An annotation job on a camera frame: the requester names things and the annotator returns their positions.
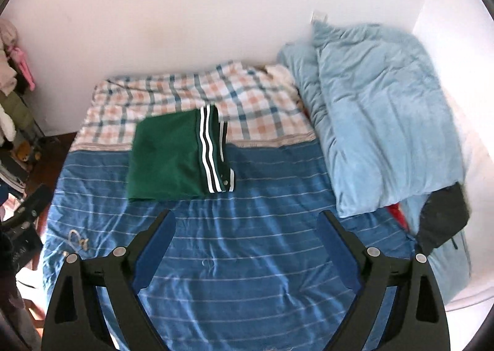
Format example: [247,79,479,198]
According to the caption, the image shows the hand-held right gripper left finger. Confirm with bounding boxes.
[40,209,177,351]

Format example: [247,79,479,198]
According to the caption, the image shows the cream hanging clothes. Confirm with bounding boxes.
[0,19,20,97]

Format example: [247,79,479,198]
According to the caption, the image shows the olive green garment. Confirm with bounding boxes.
[0,92,35,132]

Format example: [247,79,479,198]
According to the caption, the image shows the plaid blanket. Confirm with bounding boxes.
[79,61,318,153]

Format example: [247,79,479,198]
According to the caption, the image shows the blue striped bed sheet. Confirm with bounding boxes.
[40,138,425,351]

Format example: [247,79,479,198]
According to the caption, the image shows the green varsity jacket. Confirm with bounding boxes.
[127,105,236,203]

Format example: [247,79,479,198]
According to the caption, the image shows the light blue duvet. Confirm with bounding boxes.
[277,21,475,304]

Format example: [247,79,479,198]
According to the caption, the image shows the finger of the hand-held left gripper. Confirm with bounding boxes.
[21,184,53,221]

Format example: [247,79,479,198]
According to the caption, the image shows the red cloth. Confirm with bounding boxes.
[386,202,410,236]

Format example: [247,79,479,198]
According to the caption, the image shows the pink hanging cloth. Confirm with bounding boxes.
[11,46,36,91]

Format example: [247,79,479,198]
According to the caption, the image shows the small brown plush toy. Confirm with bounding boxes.
[15,142,34,163]

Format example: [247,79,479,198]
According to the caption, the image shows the white mattress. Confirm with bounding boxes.
[444,96,494,311]

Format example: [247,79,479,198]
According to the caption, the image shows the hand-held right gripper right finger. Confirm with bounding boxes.
[316,209,451,351]

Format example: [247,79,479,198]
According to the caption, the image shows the dark grey jacket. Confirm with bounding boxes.
[415,181,474,256]

